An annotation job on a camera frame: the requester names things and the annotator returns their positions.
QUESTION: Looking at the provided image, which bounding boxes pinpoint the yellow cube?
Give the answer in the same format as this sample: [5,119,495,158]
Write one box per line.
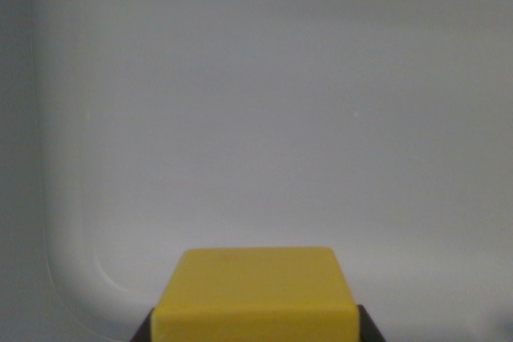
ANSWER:
[150,246,360,342]

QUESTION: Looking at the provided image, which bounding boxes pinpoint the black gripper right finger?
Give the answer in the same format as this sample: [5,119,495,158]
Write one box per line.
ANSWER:
[355,304,388,342]

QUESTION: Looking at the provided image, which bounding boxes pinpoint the grey plastic bin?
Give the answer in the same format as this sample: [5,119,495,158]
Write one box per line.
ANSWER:
[0,0,513,342]

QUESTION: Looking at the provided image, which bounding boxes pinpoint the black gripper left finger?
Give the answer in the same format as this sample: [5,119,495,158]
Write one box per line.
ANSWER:
[128,306,156,342]

